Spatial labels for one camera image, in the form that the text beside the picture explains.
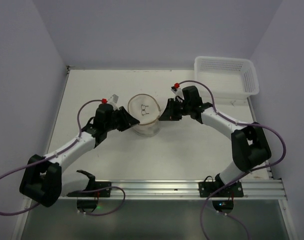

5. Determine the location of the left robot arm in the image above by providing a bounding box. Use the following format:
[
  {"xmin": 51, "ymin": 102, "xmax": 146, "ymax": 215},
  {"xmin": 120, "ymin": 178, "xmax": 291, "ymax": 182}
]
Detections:
[{"xmin": 19, "ymin": 103, "xmax": 140, "ymax": 207}]

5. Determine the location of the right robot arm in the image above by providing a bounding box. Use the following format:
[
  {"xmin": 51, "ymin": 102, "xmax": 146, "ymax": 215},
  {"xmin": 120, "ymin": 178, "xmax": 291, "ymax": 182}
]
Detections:
[{"xmin": 159, "ymin": 83, "xmax": 272, "ymax": 194}]

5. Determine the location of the white plastic basket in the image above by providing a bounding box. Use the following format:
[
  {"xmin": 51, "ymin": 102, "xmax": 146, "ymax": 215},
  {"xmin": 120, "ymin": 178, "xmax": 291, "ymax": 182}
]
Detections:
[{"xmin": 194, "ymin": 56, "xmax": 260, "ymax": 100}]

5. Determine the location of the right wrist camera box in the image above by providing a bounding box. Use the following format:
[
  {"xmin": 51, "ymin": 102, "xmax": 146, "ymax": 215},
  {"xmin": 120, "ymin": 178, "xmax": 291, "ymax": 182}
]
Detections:
[{"xmin": 171, "ymin": 83, "xmax": 184, "ymax": 100}]

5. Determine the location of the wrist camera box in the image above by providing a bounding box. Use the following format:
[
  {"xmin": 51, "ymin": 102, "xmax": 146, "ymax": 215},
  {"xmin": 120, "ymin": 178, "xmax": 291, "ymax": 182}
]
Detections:
[
  {"xmin": 171, "ymin": 83, "xmax": 184, "ymax": 100},
  {"xmin": 107, "ymin": 94, "xmax": 119, "ymax": 110}
]

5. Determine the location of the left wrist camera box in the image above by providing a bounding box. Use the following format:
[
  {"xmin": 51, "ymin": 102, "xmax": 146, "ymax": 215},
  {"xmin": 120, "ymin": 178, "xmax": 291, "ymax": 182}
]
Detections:
[{"xmin": 107, "ymin": 94, "xmax": 119, "ymax": 110}]

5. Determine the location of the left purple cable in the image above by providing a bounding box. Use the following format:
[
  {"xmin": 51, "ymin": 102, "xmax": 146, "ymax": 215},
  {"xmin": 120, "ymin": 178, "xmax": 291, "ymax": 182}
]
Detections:
[{"xmin": 0, "ymin": 97, "xmax": 126, "ymax": 217}]

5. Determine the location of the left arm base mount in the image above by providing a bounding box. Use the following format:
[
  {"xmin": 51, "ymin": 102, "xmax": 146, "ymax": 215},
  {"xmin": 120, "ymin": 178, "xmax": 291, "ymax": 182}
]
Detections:
[{"xmin": 66, "ymin": 180, "xmax": 112, "ymax": 212}]

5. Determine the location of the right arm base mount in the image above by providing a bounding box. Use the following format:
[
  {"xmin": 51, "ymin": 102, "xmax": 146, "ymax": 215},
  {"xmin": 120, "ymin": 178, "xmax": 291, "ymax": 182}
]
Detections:
[{"xmin": 198, "ymin": 175, "xmax": 244, "ymax": 214}]

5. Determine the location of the aluminium rail frame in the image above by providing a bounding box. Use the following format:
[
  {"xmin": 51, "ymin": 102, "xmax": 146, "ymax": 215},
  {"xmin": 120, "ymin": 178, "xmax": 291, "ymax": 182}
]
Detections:
[{"xmin": 10, "ymin": 65, "xmax": 291, "ymax": 240}]

